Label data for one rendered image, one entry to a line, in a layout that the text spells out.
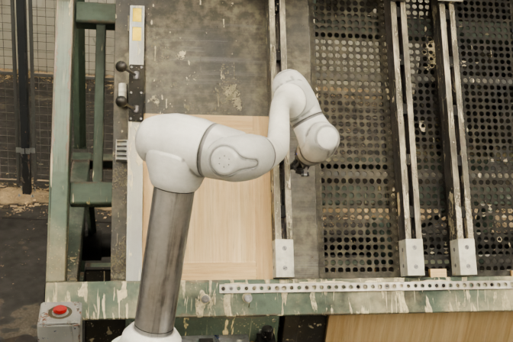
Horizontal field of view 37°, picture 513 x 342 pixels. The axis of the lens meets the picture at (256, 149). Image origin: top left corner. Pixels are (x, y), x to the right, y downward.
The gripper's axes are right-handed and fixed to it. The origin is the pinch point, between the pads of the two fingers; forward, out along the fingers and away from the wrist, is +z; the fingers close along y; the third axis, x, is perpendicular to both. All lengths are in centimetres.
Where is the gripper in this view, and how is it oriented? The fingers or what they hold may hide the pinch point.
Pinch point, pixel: (295, 165)
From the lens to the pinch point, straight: 262.4
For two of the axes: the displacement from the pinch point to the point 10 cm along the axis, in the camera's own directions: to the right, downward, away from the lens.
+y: -0.2, -9.7, 2.2
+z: -1.7, 2.2, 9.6
